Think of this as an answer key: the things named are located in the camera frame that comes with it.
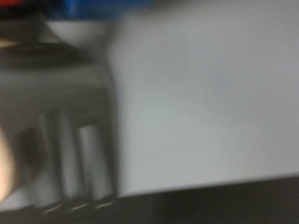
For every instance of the silver toaster oven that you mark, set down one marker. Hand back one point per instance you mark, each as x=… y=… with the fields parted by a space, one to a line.
x=202 y=93

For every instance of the spatula with blue block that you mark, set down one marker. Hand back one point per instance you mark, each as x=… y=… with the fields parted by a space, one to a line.
x=56 y=90

